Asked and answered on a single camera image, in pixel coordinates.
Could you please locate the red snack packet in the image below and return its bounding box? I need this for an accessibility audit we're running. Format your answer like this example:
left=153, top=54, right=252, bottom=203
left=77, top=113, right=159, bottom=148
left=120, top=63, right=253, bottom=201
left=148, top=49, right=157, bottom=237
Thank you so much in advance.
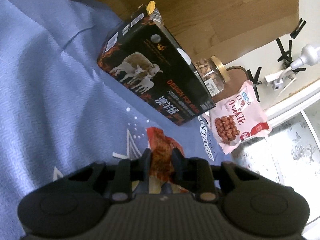
left=146, top=127, right=188, bottom=194

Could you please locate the white ribbed cup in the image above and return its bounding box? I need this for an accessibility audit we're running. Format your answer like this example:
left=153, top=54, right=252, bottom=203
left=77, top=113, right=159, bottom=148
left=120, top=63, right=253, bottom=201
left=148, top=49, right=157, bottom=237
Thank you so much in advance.
left=176, top=48, right=191, bottom=65

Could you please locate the pink fried twist bag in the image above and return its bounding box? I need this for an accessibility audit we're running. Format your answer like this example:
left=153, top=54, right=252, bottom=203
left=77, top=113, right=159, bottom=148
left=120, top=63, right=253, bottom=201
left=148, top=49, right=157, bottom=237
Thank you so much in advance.
left=209, top=80, right=272, bottom=154

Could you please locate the blue patterned tablecloth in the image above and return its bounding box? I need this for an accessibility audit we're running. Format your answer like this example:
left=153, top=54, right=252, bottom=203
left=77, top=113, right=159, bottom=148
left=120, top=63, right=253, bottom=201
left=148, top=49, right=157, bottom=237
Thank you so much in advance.
left=1, top=0, right=229, bottom=239

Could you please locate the glass jar of nuts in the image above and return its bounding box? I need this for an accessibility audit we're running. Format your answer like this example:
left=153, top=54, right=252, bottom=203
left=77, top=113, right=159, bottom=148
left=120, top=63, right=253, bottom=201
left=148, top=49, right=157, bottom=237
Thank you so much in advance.
left=193, top=56, right=231, bottom=97

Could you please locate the brown chair back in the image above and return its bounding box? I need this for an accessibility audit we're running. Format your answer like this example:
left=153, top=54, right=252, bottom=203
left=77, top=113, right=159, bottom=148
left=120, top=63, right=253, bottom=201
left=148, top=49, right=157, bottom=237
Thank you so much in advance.
left=213, top=66, right=249, bottom=103

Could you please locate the black sheep print box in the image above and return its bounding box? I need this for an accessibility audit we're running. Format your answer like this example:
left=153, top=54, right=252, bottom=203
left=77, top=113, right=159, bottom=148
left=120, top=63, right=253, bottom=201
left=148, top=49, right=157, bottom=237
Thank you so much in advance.
left=97, top=5, right=215, bottom=126

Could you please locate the wooden board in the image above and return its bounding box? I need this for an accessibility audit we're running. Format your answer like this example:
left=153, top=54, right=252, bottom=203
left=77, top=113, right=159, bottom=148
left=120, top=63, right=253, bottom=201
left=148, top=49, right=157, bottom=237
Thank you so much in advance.
left=97, top=0, right=299, bottom=63

